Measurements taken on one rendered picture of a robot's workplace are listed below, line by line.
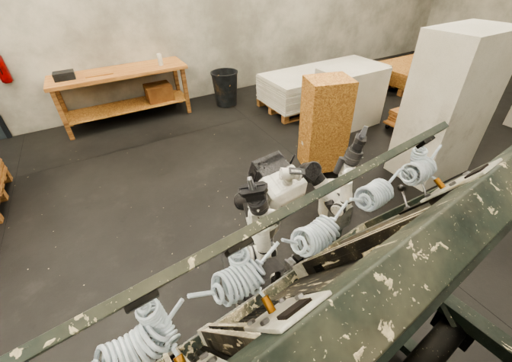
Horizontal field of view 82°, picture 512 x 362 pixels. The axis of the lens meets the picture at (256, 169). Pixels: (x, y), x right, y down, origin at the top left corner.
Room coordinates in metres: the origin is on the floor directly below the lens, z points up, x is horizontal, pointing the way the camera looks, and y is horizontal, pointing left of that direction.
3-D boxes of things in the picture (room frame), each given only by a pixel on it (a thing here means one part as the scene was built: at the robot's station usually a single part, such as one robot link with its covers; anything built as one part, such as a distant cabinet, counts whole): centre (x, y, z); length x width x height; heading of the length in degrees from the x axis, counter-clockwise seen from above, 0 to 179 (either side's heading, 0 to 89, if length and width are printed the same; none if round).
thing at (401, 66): (6.77, -3.86, 0.22); 2.46 x 1.04 x 0.44; 118
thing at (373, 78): (4.67, -1.58, 0.48); 1.00 x 0.64 x 0.95; 118
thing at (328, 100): (3.30, -0.86, 0.63); 0.50 x 0.42 x 1.25; 101
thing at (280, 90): (5.69, -1.38, 0.31); 2.46 x 1.04 x 0.63; 118
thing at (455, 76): (3.23, -2.27, 0.88); 0.90 x 0.60 x 1.75; 118
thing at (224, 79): (5.70, 0.55, 0.33); 0.52 x 0.52 x 0.65
